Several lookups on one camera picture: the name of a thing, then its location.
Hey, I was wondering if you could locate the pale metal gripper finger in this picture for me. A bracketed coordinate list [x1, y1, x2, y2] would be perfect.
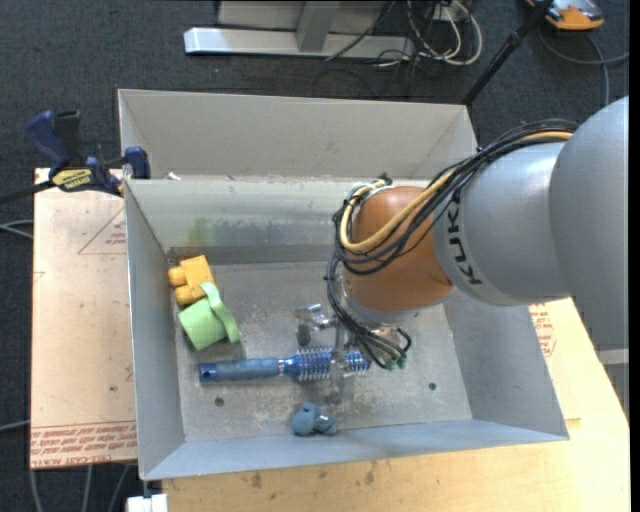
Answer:
[324, 348, 358, 406]
[294, 302, 335, 347]

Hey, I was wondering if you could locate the small blue toy figure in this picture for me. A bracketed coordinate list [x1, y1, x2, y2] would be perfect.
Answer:
[291, 401, 341, 438]

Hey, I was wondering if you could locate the blue hairbrush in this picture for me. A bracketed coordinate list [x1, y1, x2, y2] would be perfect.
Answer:
[198, 346, 372, 385]

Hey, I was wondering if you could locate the light green cup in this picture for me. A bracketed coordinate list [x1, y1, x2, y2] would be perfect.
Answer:
[177, 281, 243, 352]

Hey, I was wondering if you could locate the yellow toy block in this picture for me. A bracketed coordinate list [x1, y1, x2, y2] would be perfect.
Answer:
[167, 254, 217, 307]

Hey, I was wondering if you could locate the grey metal bin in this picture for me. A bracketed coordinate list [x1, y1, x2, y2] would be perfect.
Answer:
[117, 88, 571, 482]

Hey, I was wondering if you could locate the brown cardboard board red print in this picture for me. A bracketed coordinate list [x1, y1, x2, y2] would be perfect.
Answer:
[29, 167, 559, 471]

